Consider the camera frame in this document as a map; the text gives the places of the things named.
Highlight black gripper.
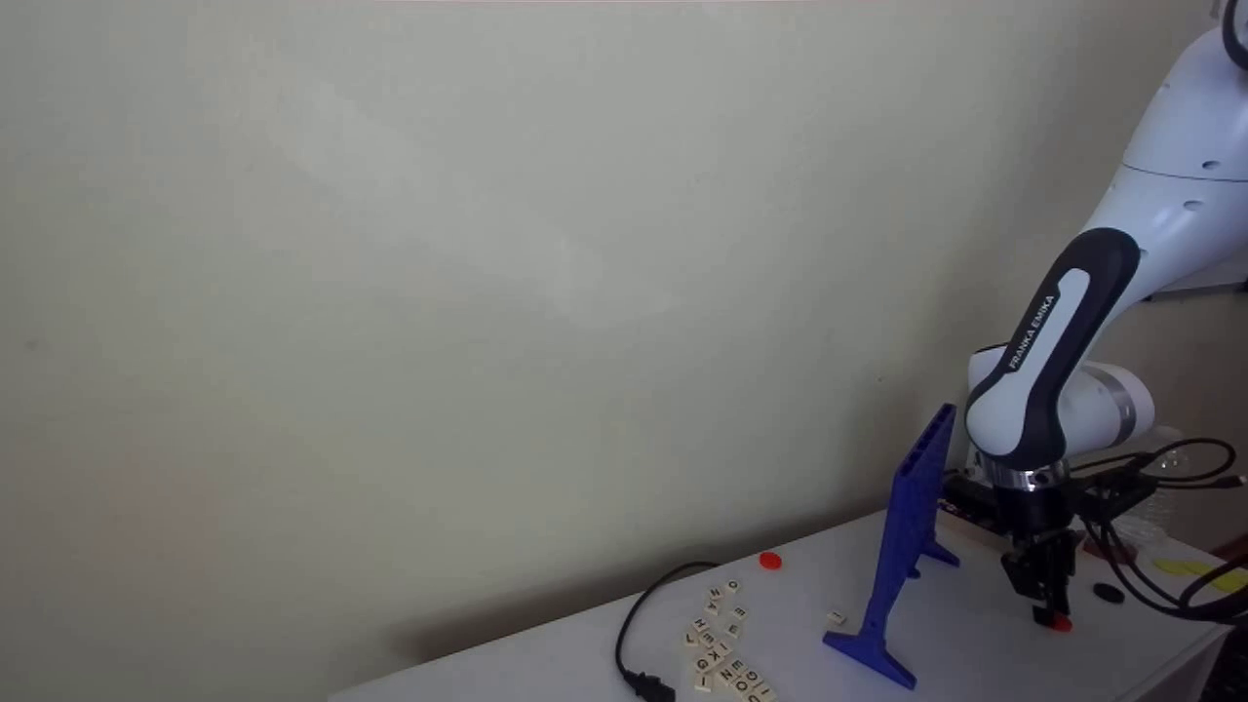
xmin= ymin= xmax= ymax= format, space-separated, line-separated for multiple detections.
xmin=999 ymin=485 xmax=1086 ymax=622

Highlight blue connect-four gameboard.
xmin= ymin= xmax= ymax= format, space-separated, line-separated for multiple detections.
xmin=821 ymin=403 xmax=966 ymax=693

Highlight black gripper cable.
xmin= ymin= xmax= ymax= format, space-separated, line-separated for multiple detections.
xmin=1066 ymin=431 xmax=1248 ymax=630

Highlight black power cable with plug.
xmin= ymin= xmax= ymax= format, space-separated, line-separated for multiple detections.
xmin=614 ymin=559 xmax=723 ymax=702

